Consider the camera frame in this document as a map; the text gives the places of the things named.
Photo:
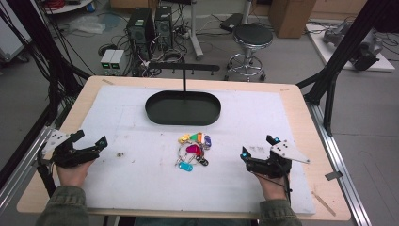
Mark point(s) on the flat black box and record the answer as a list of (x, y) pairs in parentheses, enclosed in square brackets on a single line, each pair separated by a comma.
[(231, 22)]

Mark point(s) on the black round stool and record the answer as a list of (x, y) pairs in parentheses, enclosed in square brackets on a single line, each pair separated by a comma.
[(253, 34)]

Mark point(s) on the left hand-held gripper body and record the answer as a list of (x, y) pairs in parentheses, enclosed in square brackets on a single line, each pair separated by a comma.
[(62, 155)]

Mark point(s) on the clear plastic bag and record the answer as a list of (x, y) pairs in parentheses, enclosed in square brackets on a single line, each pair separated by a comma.
[(87, 25)]

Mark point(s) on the cardboard box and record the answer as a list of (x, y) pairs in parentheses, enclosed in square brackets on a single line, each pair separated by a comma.
[(290, 17)]

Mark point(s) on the person's right hand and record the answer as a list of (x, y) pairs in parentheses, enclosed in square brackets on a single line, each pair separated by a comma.
[(273, 190)]

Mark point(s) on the white bench power supply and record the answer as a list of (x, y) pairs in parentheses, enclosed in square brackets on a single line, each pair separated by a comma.
[(117, 61), (106, 61)]

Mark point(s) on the key bunch with coloured tags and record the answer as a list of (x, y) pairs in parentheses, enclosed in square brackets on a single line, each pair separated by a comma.
[(194, 149)]

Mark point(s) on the grey and black device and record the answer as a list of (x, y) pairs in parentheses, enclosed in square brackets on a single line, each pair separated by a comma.
[(363, 47)]

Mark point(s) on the aluminium rail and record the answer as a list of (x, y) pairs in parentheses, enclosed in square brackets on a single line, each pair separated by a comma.
[(342, 175), (19, 182)]

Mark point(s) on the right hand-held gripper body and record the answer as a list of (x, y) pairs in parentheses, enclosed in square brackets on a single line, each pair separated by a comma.
[(266, 166)]

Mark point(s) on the small black computer tower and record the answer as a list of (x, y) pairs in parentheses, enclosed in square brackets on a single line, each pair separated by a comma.
[(163, 26)]

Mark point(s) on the grey case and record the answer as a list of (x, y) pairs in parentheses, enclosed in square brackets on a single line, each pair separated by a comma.
[(12, 40)]

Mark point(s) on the white round table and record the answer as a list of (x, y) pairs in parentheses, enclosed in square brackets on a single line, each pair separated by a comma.
[(75, 6)]

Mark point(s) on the large black computer tower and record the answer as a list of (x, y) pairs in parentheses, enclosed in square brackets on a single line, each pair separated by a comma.
[(139, 29)]

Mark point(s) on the person's left hand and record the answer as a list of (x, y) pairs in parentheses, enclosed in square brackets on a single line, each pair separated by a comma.
[(73, 175)]

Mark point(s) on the white board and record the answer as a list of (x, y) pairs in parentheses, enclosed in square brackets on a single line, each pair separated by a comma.
[(327, 53)]

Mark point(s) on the black key rack with tray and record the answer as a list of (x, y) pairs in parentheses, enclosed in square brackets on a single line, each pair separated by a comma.
[(183, 109)]

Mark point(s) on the white foam mat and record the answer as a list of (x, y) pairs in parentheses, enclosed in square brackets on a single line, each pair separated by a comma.
[(141, 188)]

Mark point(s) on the white desk leg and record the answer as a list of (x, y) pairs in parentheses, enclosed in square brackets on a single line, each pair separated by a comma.
[(195, 34)]

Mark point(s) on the strip of tape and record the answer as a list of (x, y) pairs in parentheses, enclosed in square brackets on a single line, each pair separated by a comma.
[(107, 82)]

